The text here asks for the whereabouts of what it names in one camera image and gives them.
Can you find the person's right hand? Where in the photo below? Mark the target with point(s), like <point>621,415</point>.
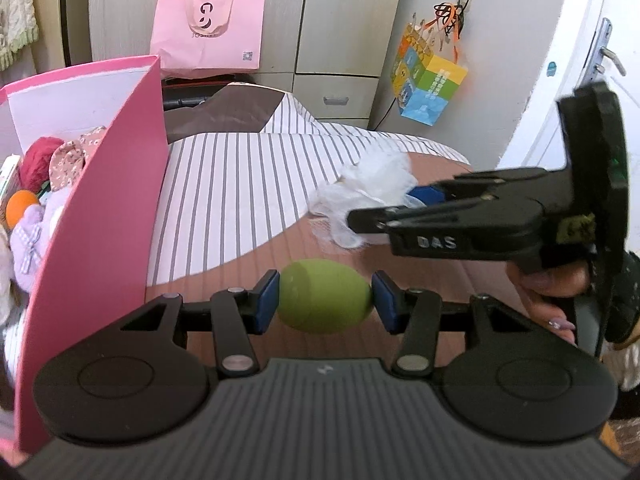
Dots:
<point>541,292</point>

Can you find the white mesh bath puff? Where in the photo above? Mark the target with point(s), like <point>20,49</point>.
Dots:
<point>378,180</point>

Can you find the beige wardrobe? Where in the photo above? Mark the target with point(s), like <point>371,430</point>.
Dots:
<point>328,53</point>

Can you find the purple plush toy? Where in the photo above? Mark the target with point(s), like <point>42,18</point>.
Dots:
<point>30,240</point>

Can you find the green egg-shaped sponge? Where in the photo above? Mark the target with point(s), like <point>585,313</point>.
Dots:
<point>320,296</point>

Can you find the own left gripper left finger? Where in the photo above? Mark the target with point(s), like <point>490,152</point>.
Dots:
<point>153,369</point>

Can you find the pink paper shopping bag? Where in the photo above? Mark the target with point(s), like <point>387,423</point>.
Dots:
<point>196,39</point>

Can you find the colourful paper gift bag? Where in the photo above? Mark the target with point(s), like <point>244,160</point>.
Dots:
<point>427,71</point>

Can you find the white door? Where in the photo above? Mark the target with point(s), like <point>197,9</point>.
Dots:
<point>570,29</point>

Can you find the silver door handle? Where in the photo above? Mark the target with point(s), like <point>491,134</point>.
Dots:
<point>600,52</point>

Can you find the brown bed mat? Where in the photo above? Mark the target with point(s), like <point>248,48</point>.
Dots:
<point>453,280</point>

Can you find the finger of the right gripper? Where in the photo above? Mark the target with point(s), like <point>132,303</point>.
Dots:
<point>483,229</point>
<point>510,188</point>

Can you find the red fluffy floral pouch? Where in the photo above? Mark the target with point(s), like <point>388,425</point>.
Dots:
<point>55,164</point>

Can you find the hanging knitted cloth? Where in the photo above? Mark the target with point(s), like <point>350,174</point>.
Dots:
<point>19,29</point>

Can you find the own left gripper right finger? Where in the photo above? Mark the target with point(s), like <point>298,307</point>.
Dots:
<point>495,369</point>

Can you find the pink cardboard box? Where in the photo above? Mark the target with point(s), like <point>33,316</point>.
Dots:
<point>95,269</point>

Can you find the small white tissue pack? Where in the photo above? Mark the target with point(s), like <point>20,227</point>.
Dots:
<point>10,176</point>

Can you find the black chair back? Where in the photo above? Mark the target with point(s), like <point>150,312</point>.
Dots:
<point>179,93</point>

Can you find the orange ball toy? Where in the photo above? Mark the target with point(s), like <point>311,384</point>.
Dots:
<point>17,205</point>

